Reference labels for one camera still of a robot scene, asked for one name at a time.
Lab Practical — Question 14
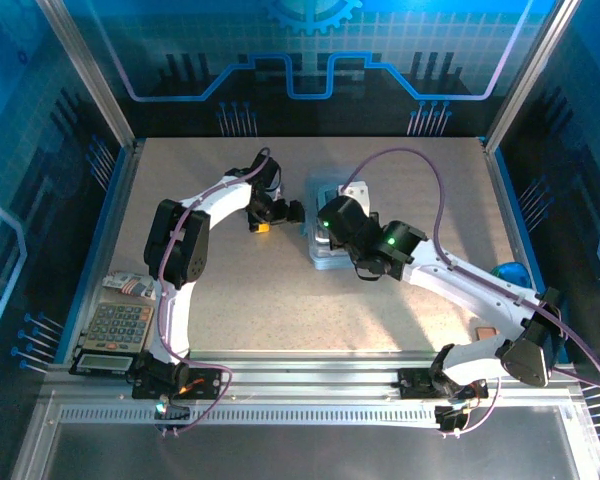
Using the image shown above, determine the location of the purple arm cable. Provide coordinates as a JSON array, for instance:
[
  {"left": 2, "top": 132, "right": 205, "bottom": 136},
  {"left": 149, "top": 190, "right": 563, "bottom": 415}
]
[
  {"left": 340, "top": 146, "right": 600, "bottom": 440},
  {"left": 152, "top": 146, "right": 272, "bottom": 441}
]

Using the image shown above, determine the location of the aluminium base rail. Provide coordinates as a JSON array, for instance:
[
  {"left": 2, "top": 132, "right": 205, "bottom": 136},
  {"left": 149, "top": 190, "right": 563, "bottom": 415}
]
[{"left": 39, "top": 349, "right": 599, "bottom": 431}]

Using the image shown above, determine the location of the aluminium frame post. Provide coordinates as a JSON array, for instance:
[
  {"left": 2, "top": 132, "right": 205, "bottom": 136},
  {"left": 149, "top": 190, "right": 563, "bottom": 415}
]
[
  {"left": 34, "top": 0, "right": 137, "bottom": 149},
  {"left": 483, "top": 0, "right": 584, "bottom": 151}
]

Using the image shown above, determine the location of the grey desk calculator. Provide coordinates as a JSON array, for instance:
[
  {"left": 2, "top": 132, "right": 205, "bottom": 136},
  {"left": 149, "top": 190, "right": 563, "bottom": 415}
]
[{"left": 69, "top": 302, "right": 156, "bottom": 376}]

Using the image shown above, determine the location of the blue round plastic object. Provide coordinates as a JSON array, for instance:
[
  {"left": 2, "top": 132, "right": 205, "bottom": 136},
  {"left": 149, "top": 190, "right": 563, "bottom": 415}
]
[{"left": 489, "top": 260, "right": 531, "bottom": 289}]

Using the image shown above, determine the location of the translucent blue plastic tool box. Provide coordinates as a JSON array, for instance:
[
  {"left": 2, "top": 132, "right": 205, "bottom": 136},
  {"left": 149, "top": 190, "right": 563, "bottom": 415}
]
[{"left": 304, "top": 169, "right": 376, "bottom": 274}]

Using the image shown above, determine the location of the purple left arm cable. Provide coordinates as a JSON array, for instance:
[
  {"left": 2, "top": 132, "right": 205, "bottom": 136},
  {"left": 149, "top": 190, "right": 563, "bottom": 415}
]
[{"left": 152, "top": 146, "right": 272, "bottom": 441}]

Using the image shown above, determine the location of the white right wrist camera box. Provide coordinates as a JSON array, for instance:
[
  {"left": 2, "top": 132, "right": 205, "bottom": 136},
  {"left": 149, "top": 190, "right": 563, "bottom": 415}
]
[{"left": 337, "top": 179, "right": 372, "bottom": 211}]

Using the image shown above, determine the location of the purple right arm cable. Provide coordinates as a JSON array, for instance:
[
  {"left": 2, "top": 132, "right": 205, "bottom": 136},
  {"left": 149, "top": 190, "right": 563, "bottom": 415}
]
[{"left": 340, "top": 146, "right": 600, "bottom": 440}]

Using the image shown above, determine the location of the small printed paper packet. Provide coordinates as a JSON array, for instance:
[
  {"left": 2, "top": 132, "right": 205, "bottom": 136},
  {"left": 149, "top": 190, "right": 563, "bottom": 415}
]
[{"left": 102, "top": 271, "right": 159, "bottom": 301}]

